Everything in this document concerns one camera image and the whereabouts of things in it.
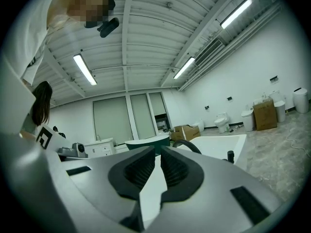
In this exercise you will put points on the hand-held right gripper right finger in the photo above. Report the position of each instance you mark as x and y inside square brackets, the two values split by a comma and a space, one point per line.
[218, 190]

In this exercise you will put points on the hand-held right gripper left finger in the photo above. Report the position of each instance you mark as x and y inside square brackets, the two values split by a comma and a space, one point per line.
[97, 178]

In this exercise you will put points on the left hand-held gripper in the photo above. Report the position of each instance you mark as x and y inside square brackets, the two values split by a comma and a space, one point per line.
[43, 137]

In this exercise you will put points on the white bathtub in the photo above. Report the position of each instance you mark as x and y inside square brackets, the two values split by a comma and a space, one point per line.
[218, 145]

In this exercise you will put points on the dark green bathtub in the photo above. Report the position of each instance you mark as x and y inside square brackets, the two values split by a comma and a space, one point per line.
[148, 142]

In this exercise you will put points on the white cabinet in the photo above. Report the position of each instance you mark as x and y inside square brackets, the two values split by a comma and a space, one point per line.
[99, 148]

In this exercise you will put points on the black faucet knob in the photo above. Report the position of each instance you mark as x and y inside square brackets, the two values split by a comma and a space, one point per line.
[231, 156]

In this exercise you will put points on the black gooseneck faucet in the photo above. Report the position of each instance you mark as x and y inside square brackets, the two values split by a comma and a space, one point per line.
[185, 141]

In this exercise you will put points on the frosted glass window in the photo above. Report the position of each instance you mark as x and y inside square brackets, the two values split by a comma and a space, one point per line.
[111, 120]

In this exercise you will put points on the small green bottle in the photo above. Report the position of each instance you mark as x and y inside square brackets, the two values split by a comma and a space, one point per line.
[227, 128]

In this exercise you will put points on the large open cardboard box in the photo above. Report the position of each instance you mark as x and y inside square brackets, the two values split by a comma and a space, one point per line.
[192, 132]

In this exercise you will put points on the metal pipe piece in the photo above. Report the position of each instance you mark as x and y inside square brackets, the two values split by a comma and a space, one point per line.
[238, 126]

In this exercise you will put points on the white toilet with tank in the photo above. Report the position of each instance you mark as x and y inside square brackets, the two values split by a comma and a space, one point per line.
[221, 122]

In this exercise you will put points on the small cardboard box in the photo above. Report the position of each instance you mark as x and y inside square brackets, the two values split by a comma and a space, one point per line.
[177, 133]

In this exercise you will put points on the white smart toilet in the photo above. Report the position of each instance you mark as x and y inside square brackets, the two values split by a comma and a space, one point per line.
[280, 110]
[300, 101]
[247, 120]

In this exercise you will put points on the long ceiling light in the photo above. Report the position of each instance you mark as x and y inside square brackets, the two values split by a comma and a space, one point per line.
[85, 69]
[184, 67]
[236, 13]

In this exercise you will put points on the dark shelf unit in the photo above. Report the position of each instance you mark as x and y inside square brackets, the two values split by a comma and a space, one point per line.
[161, 122]

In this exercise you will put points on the tall cardboard box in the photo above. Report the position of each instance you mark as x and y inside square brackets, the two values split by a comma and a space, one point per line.
[264, 115]

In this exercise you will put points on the person's white shirt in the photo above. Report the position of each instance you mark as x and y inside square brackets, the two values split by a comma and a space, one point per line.
[31, 21]

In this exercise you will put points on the ceiling air vent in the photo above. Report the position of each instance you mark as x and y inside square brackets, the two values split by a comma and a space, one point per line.
[209, 52]

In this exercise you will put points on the person's head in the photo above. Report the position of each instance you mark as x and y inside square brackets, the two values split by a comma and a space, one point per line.
[82, 1]

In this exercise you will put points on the black wall fixture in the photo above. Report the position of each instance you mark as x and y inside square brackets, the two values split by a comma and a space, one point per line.
[229, 98]
[273, 79]
[207, 108]

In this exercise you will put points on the black head-worn camera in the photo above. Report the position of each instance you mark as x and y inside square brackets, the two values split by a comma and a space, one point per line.
[108, 27]

